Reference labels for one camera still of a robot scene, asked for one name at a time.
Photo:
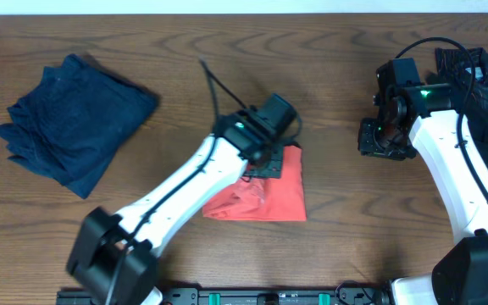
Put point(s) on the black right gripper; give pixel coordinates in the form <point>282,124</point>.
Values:
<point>368,146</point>

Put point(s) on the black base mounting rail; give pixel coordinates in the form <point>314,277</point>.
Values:
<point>347,293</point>

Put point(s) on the red soccer t-shirt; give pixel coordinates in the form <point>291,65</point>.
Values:
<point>270,200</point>

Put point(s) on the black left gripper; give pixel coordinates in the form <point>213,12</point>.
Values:
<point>276,168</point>

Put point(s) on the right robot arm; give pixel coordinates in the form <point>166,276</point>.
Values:
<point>418,119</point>

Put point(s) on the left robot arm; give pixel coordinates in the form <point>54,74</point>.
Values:
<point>115,256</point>

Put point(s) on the black patterned garment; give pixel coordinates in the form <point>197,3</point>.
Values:
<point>453,67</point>

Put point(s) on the folded navy blue shirt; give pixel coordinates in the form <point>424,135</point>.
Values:
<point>71,125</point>

